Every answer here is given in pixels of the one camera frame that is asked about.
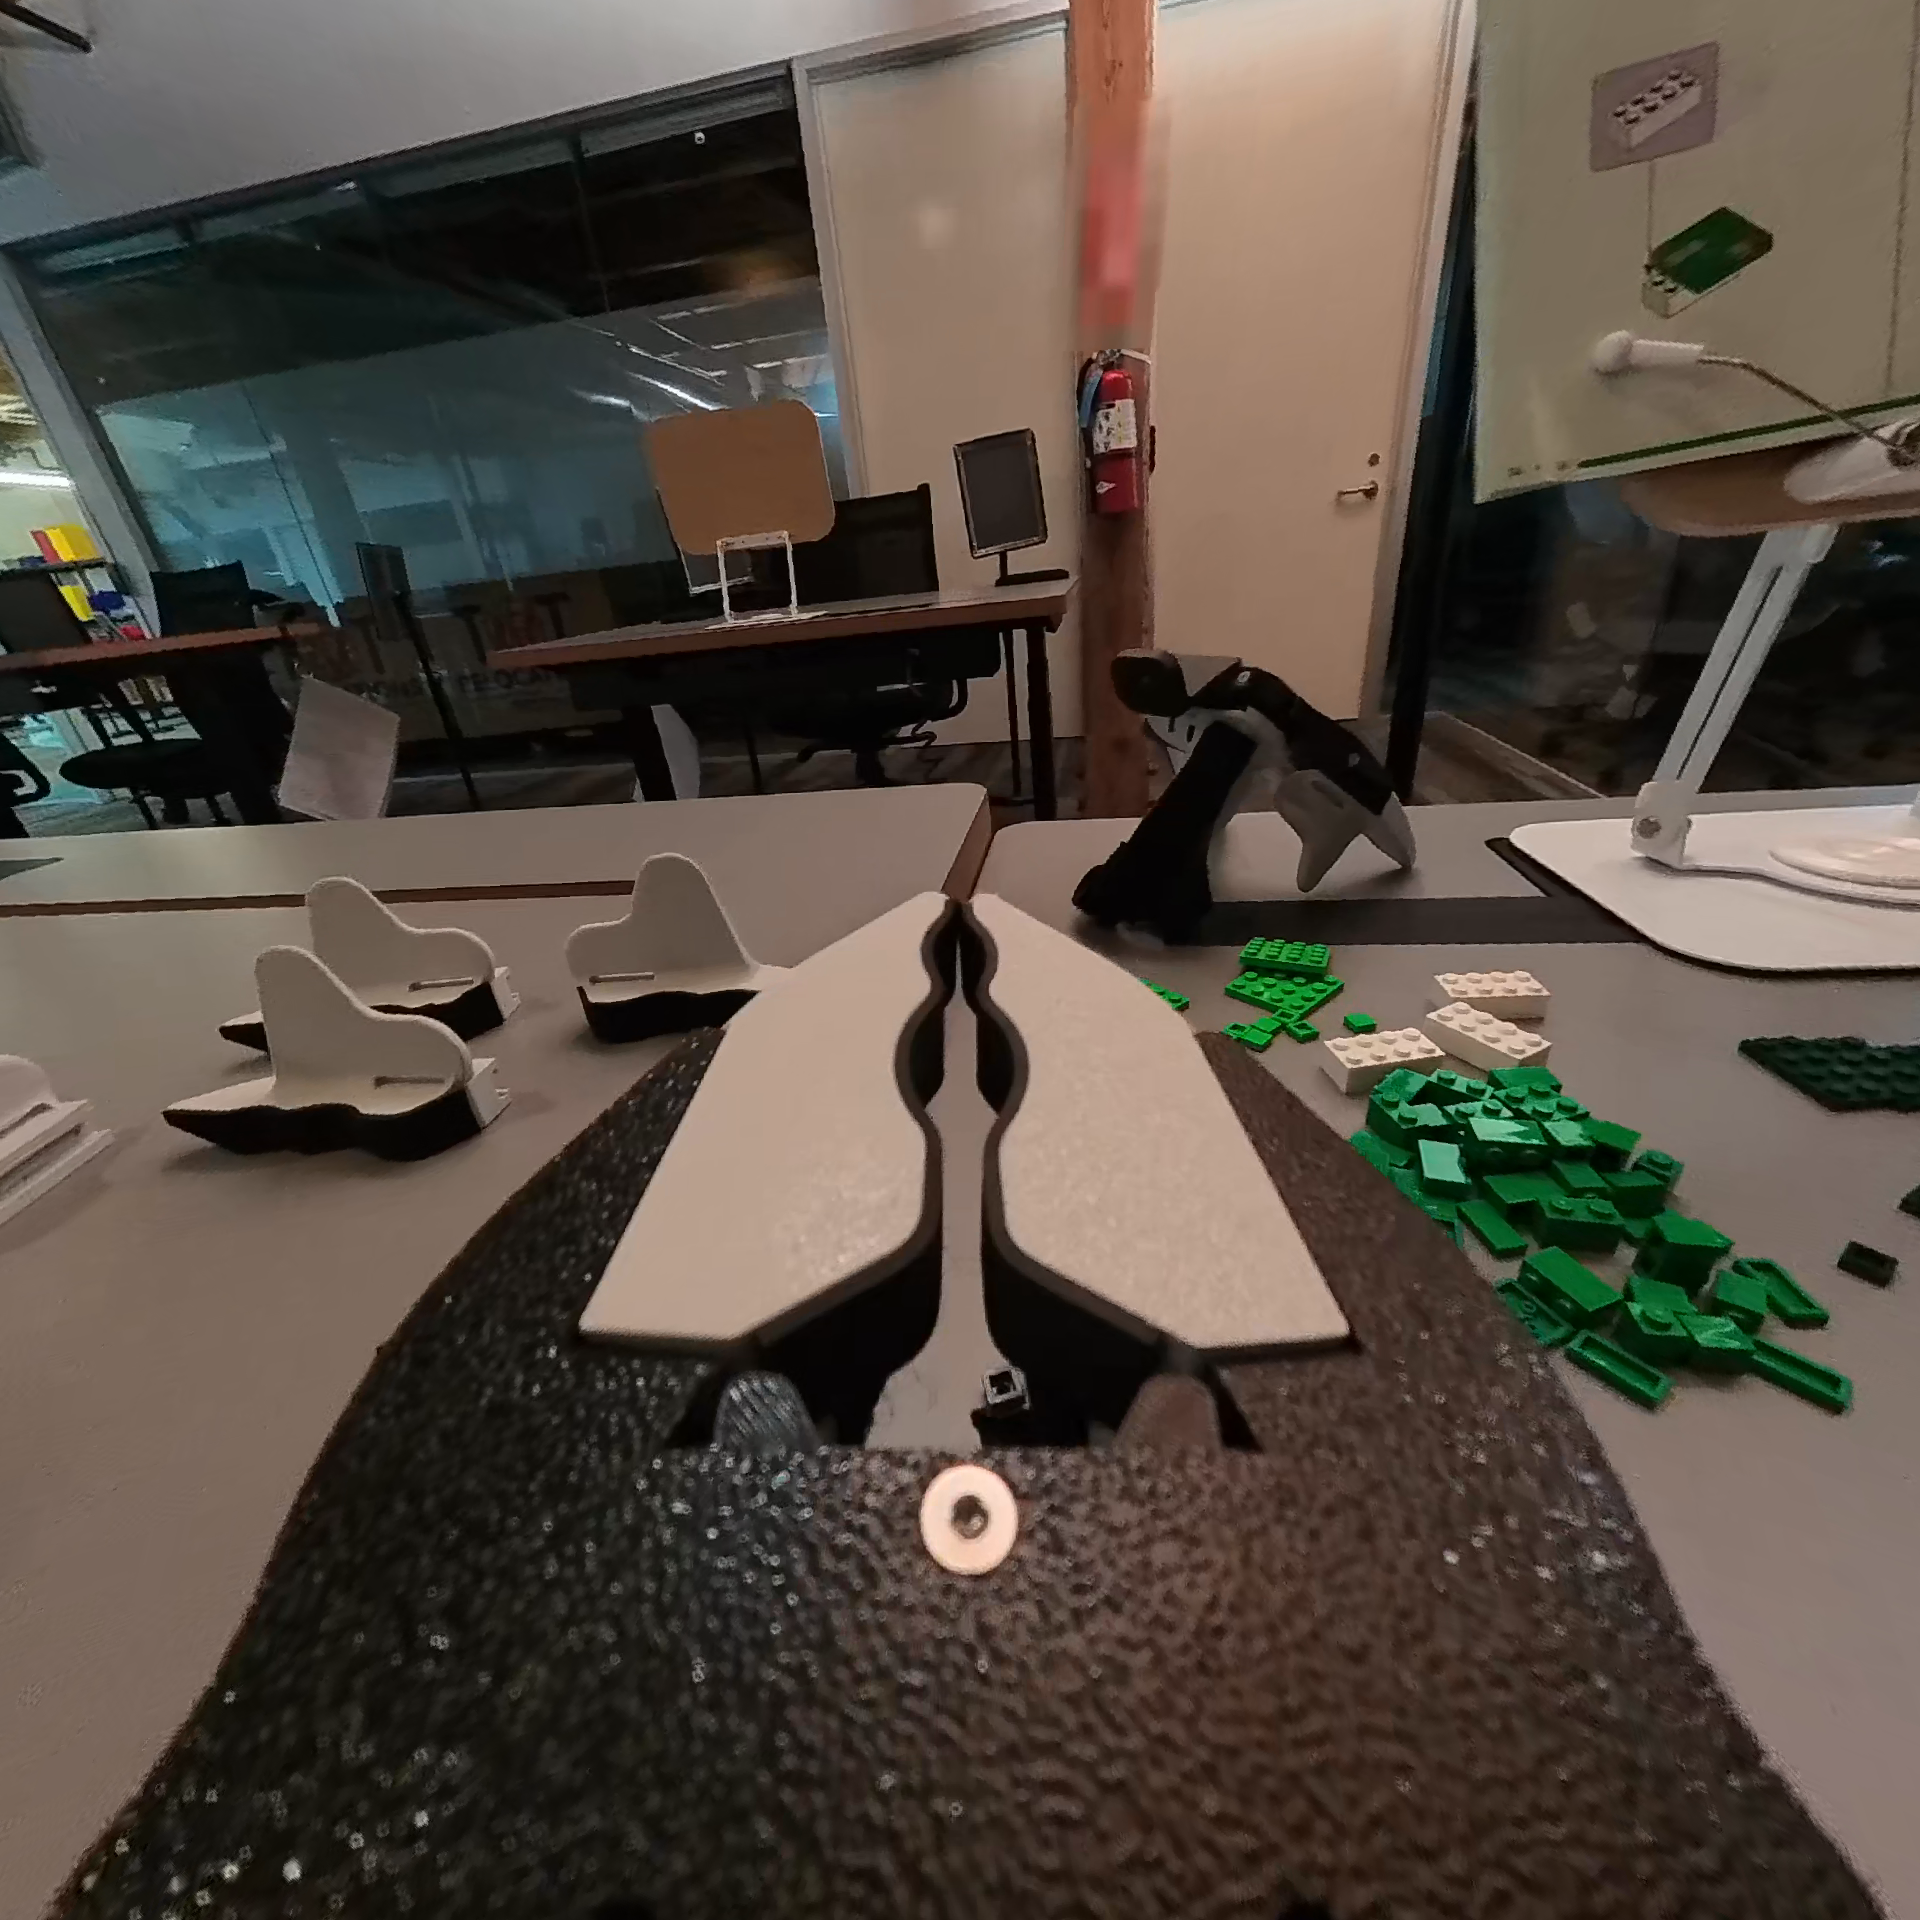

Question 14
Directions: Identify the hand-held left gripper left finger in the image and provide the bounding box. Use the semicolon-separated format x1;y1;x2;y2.
573;888;962;1447

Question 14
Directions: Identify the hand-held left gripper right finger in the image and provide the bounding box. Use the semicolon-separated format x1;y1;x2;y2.
962;896;1351;1442

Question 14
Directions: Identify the pile of dark green pieces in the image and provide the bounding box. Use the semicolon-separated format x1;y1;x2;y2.
1837;1185;1920;1290

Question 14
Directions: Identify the bright green large lego plate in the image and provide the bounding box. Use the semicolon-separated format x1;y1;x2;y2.
1218;966;1345;1028

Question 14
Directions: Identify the dark green lego plate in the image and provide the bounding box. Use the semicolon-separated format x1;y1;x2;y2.
1737;1032;1920;1125

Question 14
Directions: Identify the lego instruction booklet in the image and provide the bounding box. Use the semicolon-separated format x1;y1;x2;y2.
1468;0;1920;506

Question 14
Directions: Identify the group of small green plates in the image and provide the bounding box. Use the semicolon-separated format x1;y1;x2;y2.
1138;976;1327;1060

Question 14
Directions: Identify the spare gripper finger part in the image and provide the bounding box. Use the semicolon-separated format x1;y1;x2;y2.
566;853;800;1049
224;875;521;1054
159;945;517;1164

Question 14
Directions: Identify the spare hand-held gripper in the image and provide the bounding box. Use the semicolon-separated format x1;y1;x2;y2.
1067;644;1423;952

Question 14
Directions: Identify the pile of bright green pieces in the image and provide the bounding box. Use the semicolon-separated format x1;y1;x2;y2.
1345;1066;1855;1417

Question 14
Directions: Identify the wooden desk with black legs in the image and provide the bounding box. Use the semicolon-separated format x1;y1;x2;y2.
485;574;1081;807
0;625;332;823

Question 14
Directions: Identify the white book stand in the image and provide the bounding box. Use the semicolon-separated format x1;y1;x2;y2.
1503;328;1920;988

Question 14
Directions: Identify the white paper sheet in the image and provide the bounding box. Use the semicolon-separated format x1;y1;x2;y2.
274;675;400;823

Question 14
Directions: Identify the black office chair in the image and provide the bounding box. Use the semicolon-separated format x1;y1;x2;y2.
771;485;969;785
57;567;296;830

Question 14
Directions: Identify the black framed sign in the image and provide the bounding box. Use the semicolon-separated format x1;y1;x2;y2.
949;430;1071;594

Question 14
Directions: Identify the tan board on stand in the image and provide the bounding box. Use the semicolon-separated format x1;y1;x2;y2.
638;403;836;625

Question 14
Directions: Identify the white layered plastic part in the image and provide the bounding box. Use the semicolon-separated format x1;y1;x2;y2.
0;1054;121;1232

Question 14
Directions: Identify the red fire extinguisher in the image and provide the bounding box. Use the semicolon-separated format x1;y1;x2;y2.
1067;349;1154;519

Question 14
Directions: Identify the white door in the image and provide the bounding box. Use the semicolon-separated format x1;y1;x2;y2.
1154;0;1452;723

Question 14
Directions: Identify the shelf with coloured bins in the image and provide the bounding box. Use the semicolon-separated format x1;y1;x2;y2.
0;518;160;644

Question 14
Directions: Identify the wooden pillar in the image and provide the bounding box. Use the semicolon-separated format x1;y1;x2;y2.
1061;0;1162;823

